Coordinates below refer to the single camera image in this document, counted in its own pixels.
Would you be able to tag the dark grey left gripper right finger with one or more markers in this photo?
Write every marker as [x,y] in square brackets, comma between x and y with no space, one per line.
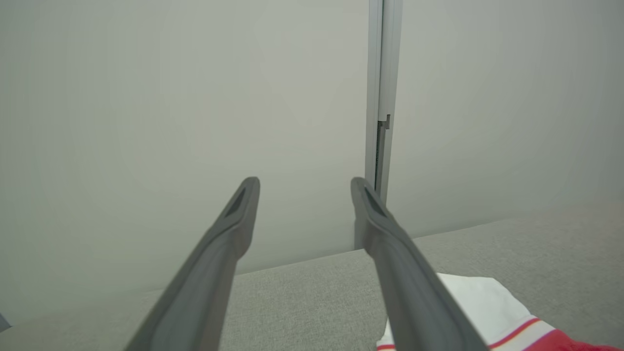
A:
[409,292]

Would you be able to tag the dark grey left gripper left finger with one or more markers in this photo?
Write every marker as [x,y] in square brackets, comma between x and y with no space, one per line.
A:
[204,282]

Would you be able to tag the red Bulls jersey white trim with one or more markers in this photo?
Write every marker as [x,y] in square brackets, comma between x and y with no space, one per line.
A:
[487,302]

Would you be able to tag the grey metal partition post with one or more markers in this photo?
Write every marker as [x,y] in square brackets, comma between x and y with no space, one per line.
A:
[385,58]

